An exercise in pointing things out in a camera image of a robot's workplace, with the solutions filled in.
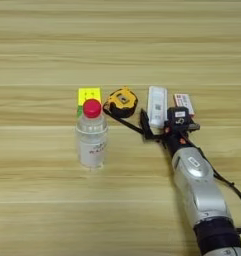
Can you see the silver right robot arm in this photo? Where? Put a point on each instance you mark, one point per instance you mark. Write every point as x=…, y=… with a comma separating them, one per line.
x=195, y=186

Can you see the clear bottle with red cap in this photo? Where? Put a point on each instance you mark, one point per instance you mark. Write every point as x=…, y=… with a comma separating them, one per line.
x=91, y=146

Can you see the white rectangular device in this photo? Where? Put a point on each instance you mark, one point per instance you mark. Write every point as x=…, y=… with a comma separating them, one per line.
x=157, y=100

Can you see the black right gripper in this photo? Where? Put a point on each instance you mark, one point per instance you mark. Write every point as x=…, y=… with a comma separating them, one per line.
x=175, y=141

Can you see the small red white box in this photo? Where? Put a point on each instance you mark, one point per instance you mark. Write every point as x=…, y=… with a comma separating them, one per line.
x=184, y=101

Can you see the yellow black tape measure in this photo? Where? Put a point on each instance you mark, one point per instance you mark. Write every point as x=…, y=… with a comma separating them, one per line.
x=123, y=106

